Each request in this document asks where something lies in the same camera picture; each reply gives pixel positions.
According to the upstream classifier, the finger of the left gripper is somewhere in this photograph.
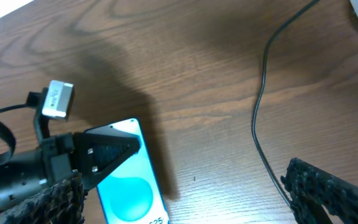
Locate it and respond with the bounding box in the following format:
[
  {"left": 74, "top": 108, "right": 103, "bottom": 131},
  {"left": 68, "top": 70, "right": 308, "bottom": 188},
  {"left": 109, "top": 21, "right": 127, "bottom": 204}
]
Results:
[{"left": 71, "top": 133, "right": 140, "bottom": 190}]

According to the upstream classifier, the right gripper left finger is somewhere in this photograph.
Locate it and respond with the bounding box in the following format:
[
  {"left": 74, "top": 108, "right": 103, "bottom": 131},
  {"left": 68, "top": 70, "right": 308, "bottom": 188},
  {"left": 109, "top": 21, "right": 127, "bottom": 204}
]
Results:
[{"left": 0, "top": 172, "right": 88, "bottom": 224}]

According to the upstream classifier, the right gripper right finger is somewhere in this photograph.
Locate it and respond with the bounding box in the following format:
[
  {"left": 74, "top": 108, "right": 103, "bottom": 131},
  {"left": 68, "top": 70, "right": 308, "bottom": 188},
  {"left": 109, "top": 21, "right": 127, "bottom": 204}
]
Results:
[{"left": 281, "top": 158, "right": 358, "bottom": 224}]

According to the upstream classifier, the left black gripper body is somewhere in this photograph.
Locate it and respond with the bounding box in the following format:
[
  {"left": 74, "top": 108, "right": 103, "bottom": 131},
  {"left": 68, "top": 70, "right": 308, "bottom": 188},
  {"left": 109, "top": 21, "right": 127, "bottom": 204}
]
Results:
[{"left": 34, "top": 88, "right": 75, "bottom": 186}]

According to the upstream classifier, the blue Samsung Galaxy smartphone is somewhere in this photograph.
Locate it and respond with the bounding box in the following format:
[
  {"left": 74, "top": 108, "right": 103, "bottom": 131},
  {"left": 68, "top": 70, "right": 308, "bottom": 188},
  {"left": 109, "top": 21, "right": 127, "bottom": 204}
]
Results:
[{"left": 85, "top": 118, "right": 170, "bottom": 224}]

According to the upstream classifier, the black USB charging cable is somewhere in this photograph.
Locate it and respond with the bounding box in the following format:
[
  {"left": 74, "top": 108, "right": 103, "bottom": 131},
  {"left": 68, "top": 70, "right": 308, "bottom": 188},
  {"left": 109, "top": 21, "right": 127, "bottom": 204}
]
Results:
[{"left": 251, "top": 0, "right": 323, "bottom": 212}]

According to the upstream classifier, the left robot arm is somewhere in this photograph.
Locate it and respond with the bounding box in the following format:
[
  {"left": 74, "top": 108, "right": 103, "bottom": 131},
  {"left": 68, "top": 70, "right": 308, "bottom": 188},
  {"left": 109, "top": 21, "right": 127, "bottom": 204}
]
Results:
[{"left": 0, "top": 88, "right": 140, "bottom": 213}]

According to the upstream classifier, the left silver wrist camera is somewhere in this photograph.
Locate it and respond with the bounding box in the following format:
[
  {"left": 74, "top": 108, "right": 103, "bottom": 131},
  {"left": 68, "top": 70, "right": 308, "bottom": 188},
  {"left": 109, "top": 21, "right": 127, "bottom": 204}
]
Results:
[{"left": 42, "top": 80, "right": 74, "bottom": 120}]

